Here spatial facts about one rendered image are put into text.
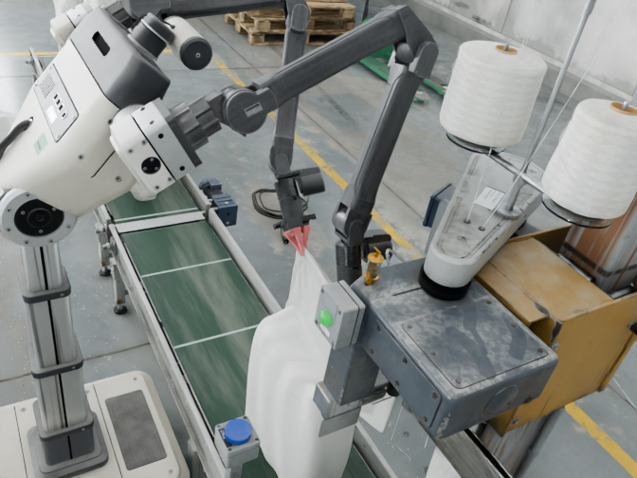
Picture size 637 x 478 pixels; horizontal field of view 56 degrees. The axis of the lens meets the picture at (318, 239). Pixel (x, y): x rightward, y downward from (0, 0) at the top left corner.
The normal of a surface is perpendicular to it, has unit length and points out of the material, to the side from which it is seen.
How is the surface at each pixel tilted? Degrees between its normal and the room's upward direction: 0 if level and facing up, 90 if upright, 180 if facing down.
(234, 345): 0
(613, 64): 90
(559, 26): 90
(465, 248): 0
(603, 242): 90
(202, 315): 0
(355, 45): 73
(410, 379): 90
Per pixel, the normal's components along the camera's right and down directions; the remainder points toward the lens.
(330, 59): 0.36, 0.32
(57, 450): 0.48, 0.56
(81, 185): 0.03, 0.87
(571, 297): 0.15, -0.81
